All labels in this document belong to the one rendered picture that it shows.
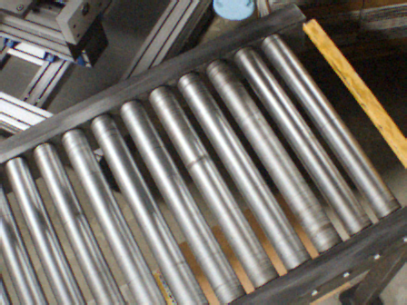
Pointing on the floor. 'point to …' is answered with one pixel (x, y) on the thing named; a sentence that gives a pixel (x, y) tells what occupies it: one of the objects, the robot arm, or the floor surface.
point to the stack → (352, 34)
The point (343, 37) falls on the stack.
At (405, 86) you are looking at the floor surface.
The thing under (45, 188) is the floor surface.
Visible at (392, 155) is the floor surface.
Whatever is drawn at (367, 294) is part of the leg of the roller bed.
